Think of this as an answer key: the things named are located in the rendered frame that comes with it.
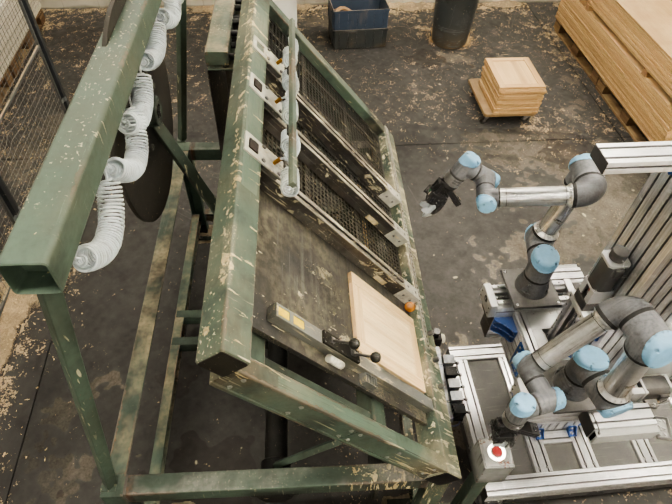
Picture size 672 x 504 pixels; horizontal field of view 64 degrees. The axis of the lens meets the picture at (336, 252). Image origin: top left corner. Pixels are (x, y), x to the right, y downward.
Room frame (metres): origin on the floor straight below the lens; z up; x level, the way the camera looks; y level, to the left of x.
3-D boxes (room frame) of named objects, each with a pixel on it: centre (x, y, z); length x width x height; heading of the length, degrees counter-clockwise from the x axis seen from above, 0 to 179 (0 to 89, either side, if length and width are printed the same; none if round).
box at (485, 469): (0.80, -0.66, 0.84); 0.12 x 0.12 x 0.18; 5
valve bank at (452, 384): (1.24, -0.55, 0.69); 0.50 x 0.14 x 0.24; 5
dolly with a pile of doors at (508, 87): (4.55, -1.51, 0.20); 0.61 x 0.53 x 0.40; 8
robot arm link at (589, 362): (1.05, -0.98, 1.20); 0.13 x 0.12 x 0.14; 18
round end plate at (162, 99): (1.62, 0.69, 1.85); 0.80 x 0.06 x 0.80; 5
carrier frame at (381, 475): (1.76, 0.28, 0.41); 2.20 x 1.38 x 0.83; 5
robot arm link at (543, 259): (1.55, -0.91, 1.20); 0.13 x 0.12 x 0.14; 174
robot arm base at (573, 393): (1.05, -0.98, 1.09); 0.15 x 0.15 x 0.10
